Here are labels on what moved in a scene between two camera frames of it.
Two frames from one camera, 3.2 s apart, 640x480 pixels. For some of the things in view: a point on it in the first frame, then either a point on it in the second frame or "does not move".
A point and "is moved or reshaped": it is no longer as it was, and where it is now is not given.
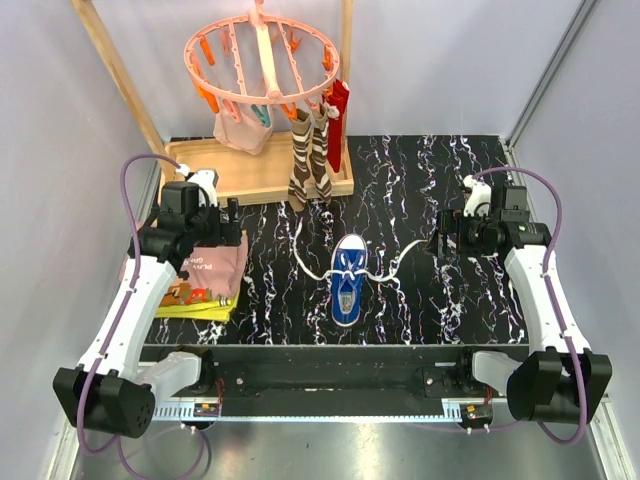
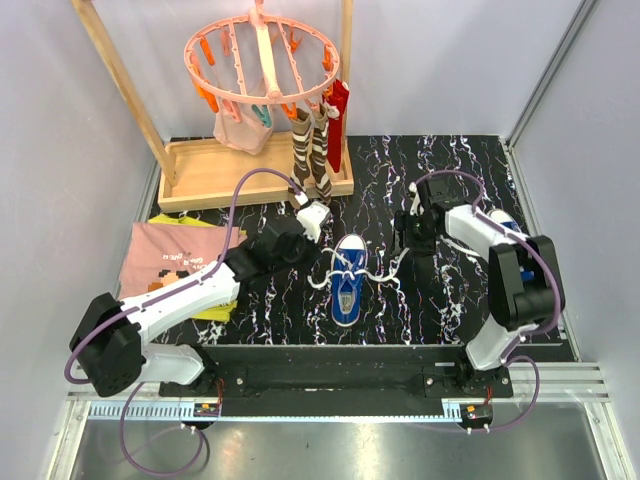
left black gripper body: [228, 232] -> [303, 256]
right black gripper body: [453, 221] -> [417, 237]
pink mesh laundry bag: [248, 135] does not move
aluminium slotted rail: [453, 410] does not move
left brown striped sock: [301, 159] does not move
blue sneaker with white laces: [347, 273] is moved or reshaped
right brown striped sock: [319, 153] does not move
